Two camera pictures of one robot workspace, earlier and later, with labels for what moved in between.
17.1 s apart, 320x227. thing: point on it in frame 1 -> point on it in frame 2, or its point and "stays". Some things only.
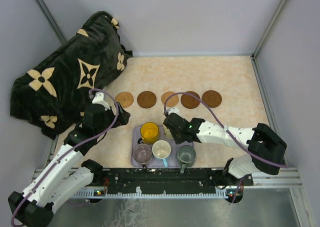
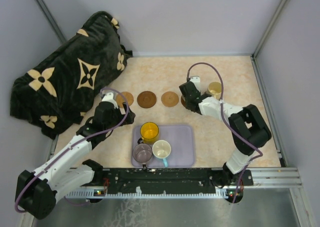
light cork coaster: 125,98 stays
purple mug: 142,153 stays
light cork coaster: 172,101 stays
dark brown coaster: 146,99 stays
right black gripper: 177,140 -> 186,101
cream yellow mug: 167,134 -> 214,88
